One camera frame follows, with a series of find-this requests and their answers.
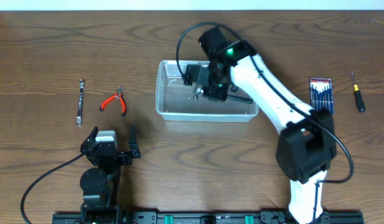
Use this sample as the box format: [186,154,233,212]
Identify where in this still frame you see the clear plastic container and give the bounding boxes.
[156,60,260,122]

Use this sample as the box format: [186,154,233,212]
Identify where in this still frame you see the black yellow screwdriver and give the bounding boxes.
[351,72,365,113]

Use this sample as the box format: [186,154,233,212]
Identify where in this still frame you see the silver combination wrench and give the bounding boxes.
[76,80,85,127]

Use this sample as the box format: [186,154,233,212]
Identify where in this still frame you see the blue precision screwdriver set case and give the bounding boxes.
[309,78,334,114]

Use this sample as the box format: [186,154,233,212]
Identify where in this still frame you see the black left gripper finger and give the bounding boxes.
[82,126,98,146]
[128,126,139,152]

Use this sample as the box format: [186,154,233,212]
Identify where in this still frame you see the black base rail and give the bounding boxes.
[52,208,365,224]

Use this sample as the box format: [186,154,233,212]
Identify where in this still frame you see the red handled cutting pliers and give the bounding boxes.
[99,86,127,117]

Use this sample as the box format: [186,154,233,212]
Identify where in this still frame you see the claw hammer orange black handle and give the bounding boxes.
[192,86,254,105]

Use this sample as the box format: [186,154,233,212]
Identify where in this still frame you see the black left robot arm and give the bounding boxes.
[74,127,141,224]

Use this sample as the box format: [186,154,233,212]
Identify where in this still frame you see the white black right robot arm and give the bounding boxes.
[180,24,337,223]

